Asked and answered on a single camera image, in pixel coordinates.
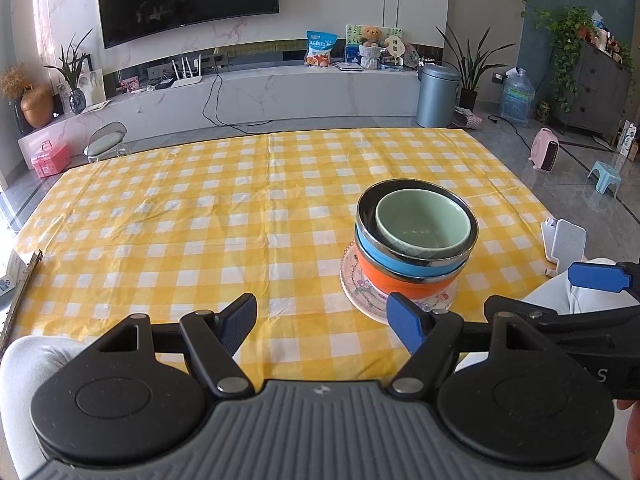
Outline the person's right hand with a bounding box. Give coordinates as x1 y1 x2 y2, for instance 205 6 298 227
617 399 640 461

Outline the blue snack bag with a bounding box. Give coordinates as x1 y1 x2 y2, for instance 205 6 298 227
305 30 338 67

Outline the blue steel bowl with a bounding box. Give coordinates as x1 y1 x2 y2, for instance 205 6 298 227
355 178 479 281

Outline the grey drawer cabinet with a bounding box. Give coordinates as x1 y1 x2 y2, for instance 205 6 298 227
552 40 633 136

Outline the white fruit-painted plate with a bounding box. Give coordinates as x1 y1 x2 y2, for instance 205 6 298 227
344 285 401 324

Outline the long-leaf potted plant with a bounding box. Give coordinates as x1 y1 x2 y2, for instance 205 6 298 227
436 25 516 111

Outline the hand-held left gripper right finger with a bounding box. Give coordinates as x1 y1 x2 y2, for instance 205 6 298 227
387 291 548 395

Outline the green ceramic bowl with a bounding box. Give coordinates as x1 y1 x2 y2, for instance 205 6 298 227
375 189 473 261

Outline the black wall television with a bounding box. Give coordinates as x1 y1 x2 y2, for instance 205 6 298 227
96 0 280 50

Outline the trailing ivy plant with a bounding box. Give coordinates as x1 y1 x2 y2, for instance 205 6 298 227
535 6 596 113

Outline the blue water jug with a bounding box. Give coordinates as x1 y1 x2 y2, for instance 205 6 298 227
500 67 536 127

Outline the person's right leg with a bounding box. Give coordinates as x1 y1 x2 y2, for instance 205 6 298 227
520 270 640 317

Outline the white router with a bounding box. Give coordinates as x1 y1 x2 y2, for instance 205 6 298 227
171 54 203 88

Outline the white portrait print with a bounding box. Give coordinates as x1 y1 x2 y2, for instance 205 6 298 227
75 69 104 106

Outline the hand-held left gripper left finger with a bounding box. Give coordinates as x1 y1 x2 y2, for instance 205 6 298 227
95 294 258 400

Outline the black power cable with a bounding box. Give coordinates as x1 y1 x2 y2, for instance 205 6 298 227
201 72 273 127

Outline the metal ring binder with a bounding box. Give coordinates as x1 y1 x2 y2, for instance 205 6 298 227
0 250 43 356

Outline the yellow checked tablecloth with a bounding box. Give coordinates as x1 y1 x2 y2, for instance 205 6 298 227
10 127 561 396

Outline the orange steel bowl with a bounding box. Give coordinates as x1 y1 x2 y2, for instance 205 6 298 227
356 245 468 301

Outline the grey pedal bin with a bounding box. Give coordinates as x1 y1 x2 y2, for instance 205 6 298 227
416 62 461 128

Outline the pink space heater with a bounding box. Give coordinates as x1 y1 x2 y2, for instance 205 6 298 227
529 127 562 172

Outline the teddy bear bouquet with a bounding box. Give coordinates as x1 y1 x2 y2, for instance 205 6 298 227
359 26 383 70

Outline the green poster board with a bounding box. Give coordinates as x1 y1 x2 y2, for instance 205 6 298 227
345 24 403 51

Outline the pink storage box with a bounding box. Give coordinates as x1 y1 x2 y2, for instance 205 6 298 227
31 140 71 177

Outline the white marble media console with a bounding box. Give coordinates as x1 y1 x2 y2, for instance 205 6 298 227
17 62 421 161

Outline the pink gift bag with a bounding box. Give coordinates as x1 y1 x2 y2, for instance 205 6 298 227
452 107 483 131

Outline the clear glass plate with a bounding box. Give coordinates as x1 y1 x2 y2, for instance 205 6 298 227
340 244 459 322

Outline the round orange vase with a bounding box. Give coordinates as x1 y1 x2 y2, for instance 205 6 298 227
20 84 55 129

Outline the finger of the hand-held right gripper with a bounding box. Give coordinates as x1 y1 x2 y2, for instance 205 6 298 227
484 295 640 335
568 260 640 306

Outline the black floor power cord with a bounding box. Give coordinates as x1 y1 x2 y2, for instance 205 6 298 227
487 115 533 153

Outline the small blue plastic stool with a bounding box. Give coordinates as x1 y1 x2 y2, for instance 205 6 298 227
587 160 622 195

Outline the person's leg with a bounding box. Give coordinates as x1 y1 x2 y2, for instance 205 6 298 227
0 335 101 480
520 270 640 317

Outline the round paper fan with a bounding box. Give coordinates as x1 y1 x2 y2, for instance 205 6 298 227
385 35 406 67

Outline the green plant in blue vase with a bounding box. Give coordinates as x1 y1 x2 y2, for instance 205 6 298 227
44 27 95 115

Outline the grey round stool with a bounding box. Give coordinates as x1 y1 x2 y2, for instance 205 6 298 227
82 121 131 163

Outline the person's left leg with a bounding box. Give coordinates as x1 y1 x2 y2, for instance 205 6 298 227
0 335 101 480

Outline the white phone stand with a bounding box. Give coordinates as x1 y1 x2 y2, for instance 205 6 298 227
541 216 587 277

